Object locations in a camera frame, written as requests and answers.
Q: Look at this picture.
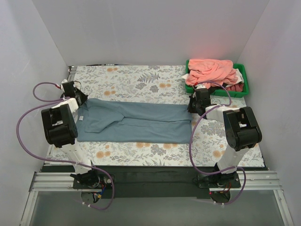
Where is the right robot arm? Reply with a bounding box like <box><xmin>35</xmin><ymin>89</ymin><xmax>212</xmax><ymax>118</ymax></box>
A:
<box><xmin>188</xmin><ymin>88</ymin><xmax>262</xmax><ymax>188</ymax></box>

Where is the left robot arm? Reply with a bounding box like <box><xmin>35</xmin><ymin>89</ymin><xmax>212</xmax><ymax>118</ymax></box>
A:
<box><xmin>41</xmin><ymin>80</ymin><xmax>100</xmax><ymax>188</ymax></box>

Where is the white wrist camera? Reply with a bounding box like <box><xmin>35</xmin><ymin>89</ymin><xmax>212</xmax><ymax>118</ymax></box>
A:
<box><xmin>192</xmin><ymin>84</ymin><xmax>207</xmax><ymax>99</ymax></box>
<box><xmin>55</xmin><ymin>79</ymin><xmax>68</xmax><ymax>92</ymax></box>

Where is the green plastic bin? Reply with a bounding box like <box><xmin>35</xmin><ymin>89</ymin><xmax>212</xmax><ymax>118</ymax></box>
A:
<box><xmin>185</xmin><ymin>60</ymin><xmax>249</xmax><ymax>98</ymax></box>

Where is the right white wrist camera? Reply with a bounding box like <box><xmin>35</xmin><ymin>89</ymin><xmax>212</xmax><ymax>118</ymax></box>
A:
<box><xmin>192</xmin><ymin>84</ymin><xmax>207</xmax><ymax>99</ymax></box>

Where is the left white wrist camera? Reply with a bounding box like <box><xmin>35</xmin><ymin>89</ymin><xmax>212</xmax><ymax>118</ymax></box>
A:
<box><xmin>55</xmin><ymin>79</ymin><xmax>68</xmax><ymax>92</ymax></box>

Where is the blue-grey t shirt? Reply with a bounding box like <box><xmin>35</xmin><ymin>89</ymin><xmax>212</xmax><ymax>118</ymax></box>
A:
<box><xmin>76</xmin><ymin>98</ymin><xmax>192</xmax><ymax>144</ymax></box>

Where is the dark red t shirt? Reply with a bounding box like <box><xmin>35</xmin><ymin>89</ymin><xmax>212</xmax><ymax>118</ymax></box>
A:
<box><xmin>222</xmin><ymin>83</ymin><xmax>244</xmax><ymax>92</ymax></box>

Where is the aluminium rail frame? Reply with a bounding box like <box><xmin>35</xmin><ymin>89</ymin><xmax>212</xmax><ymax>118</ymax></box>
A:
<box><xmin>20</xmin><ymin>65</ymin><xmax>293</xmax><ymax>226</ymax></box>

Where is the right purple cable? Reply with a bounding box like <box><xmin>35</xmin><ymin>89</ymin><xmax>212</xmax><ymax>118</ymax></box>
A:
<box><xmin>189</xmin><ymin>81</ymin><xmax>247</xmax><ymax>207</ymax></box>

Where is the black t shirt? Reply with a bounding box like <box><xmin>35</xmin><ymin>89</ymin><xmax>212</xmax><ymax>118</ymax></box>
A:
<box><xmin>208</xmin><ymin>83</ymin><xmax>226</xmax><ymax>96</ymax></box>

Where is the pink t shirt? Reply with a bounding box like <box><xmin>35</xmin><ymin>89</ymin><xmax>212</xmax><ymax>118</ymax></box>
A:
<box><xmin>185</xmin><ymin>59</ymin><xmax>239</xmax><ymax>89</ymax></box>

